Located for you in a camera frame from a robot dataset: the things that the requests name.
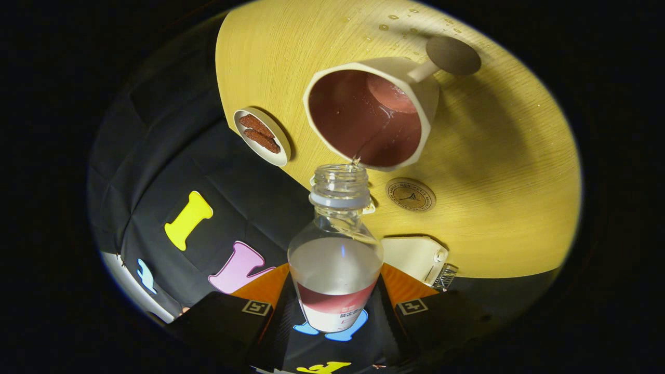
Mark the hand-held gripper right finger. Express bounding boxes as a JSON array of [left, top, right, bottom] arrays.
[[371, 262, 499, 369]]

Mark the clear juice bottle red label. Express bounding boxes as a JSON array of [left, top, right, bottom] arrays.
[[287, 163, 385, 333]]

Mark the beige cup wooden handle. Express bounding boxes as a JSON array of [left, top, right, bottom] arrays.
[[303, 35, 482, 172]]

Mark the white round plate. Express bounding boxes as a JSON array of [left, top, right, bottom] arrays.
[[233, 107, 291, 167]]

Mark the round wooden coaster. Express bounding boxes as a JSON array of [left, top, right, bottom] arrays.
[[385, 178, 437, 212]]

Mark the wire mesh basket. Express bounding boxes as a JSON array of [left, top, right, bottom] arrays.
[[431, 263, 459, 291]]

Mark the red meat piece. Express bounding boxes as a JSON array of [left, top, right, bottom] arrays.
[[244, 128, 281, 154], [238, 114, 275, 139]]

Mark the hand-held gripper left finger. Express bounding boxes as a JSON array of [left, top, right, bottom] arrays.
[[165, 262, 298, 370]]

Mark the wooden table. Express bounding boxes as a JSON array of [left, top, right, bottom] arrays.
[[215, 0, 582, 279]]

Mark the white toaster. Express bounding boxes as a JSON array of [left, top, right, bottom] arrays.
[[381, 236, 449, 286]]

